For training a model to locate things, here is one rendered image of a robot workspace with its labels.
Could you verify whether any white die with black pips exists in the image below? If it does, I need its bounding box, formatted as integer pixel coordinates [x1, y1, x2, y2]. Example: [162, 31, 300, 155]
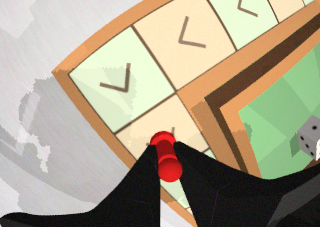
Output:
[297, 115, 320, 162]

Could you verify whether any red pawn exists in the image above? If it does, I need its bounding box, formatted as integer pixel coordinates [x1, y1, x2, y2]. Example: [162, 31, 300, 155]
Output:
[149, 131, 183, 182]

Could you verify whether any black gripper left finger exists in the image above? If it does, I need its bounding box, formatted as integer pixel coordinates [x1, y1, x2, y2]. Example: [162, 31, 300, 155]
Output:
[0, 144, 161, 227]

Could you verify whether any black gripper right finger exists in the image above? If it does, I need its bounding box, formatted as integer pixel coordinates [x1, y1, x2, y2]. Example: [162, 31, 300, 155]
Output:
[173, 140, 320, 227]

